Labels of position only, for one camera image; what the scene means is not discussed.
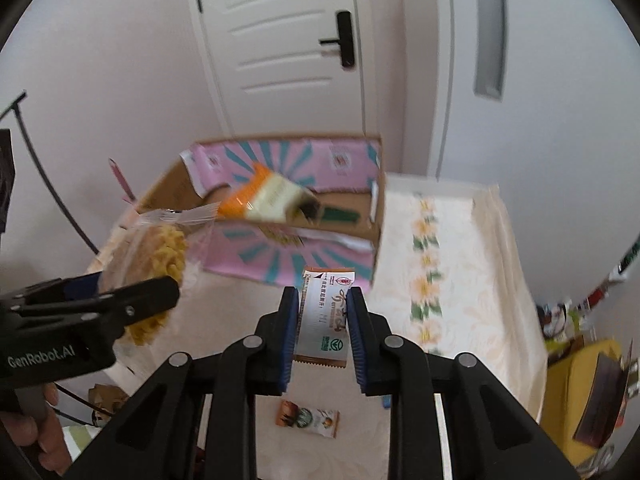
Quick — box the white packet with orange edges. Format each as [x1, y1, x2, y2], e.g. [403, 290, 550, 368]
[292, 267, 357, 371]

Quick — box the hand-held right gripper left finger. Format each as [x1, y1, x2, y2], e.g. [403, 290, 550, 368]
[65, 286, 301, 480]

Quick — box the person's left hand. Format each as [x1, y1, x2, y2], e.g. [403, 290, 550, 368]
[0, 386, 74, 478]

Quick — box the dark green snack packet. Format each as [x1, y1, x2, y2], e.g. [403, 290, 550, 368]
[320, 206, 361, 224]

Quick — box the small brown snack bar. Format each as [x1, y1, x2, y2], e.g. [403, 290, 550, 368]
[276, 400, 341, 437]

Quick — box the black door lock handle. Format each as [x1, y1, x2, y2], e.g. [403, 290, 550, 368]
[319, 10, 358, 68]

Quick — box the white sliding door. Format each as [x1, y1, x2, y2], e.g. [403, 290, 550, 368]
[395, 0, 640, 306]

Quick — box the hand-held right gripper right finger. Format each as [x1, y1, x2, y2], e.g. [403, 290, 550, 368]
[346, 286, 581, 480]

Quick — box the large grey recessed door handle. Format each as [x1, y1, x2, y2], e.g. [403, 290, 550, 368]
[473, 0, 507, 101]

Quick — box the dark brown book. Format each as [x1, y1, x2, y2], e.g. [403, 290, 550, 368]
[572, 352, 631, 448]

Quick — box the pink long-handled tool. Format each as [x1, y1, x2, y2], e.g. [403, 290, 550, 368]
[109, 158, 137, 204]

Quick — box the brown printed bag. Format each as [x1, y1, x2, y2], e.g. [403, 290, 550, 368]
[89, 384, 130, 428]

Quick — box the orange and white snack bag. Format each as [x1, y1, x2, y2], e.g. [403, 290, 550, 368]
[217, 162, 316, 223]

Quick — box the yellow container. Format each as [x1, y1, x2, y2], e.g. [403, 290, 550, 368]
[546, 338, 631, 468]

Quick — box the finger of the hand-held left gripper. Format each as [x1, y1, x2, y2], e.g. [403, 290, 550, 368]
[0, 272, 104, 307]
[15, 276, 181, 334]

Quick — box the clear packet of yellow cookies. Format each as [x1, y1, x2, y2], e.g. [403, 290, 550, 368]
[97, 208, 221, 348]

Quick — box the white panel door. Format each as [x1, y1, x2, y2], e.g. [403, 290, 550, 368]
[182, 0, 406, 171]

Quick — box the black metal rack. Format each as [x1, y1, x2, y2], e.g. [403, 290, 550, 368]
[0, 90, 101, 256]

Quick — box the cardboard box with pink print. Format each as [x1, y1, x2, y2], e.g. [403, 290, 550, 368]
[135, 133, 386, 293]

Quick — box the white shelf unit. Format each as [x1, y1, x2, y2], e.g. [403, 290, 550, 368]
[537, 232, 640, 346]

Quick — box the dark cloth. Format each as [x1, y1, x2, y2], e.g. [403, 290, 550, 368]
[0, 129, 16, 233]

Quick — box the floral tablecloth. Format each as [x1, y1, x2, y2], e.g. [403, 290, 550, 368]
[87, 172, 548, 480]

